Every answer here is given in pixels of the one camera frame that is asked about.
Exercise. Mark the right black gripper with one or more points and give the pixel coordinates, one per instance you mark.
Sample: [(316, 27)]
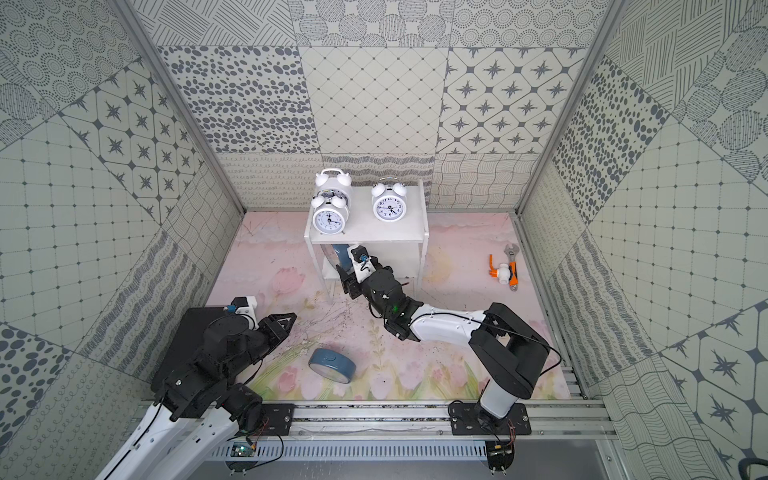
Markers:
[(350, 283)]

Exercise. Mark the silver adjustable wrench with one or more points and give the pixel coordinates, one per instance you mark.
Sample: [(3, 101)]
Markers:
[(511, 251)]

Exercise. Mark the orange white tool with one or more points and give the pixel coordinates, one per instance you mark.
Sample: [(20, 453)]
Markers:
[(500, 272)]

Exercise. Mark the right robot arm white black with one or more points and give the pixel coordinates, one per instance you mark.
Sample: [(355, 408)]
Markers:
[(513, 353)]

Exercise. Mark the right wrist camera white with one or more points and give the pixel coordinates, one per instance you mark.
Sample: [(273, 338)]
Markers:
[(362, 262)]

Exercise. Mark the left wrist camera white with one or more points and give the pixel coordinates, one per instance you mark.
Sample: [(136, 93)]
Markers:
[(245, 307)]

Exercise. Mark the white two-tier shelf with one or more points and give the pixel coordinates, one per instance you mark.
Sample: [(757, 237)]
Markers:
[(401, 245)]

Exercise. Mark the small white twin-bell alarm clock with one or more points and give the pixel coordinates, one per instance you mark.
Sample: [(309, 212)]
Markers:
[(330, 212)]

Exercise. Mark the white plastic twin-bell alarm clock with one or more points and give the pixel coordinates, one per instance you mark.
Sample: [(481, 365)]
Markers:
[(333, 182)]

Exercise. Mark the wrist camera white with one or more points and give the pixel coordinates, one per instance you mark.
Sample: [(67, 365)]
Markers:
[(362, 262), (245, 307)]

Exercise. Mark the white metal twin-bell alarm clock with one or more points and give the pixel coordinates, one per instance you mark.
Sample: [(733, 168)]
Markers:
[(389, 200)]

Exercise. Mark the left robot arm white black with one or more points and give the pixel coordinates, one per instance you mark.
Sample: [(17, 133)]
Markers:
[(200, 405)]

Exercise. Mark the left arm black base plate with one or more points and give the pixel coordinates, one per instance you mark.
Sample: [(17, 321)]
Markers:
[(270, 419)]

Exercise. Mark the blue round alarm clock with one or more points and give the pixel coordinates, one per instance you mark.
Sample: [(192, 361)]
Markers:
[(332, 365), (338, 257)]

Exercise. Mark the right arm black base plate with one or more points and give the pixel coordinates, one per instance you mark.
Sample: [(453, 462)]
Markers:
[(469, 419)]

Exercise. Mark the green circuit board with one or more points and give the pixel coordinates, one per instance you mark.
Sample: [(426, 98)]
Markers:
[(242, 450)]

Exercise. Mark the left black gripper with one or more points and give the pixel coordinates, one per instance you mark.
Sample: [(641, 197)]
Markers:
[(264, 330)]

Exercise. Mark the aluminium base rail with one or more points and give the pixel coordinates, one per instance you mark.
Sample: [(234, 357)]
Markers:
[(419, 430)]

